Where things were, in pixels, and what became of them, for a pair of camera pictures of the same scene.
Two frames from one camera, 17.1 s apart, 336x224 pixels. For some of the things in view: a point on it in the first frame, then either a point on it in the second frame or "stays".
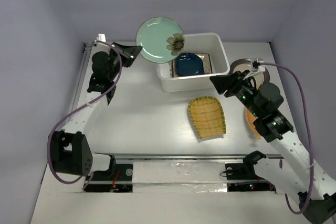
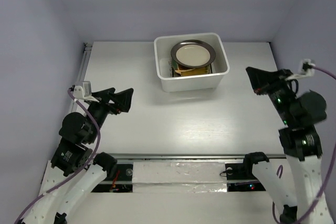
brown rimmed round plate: [260, 77] → [192, 53]
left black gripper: [128, 53] → [123, 98]
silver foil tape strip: [179, 177] stays
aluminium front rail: [181, 156] stays
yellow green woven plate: [207, 115] → [205, 69]
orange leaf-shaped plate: [251, 118] → [179, 71]
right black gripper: [222, 82] → [262, 80]
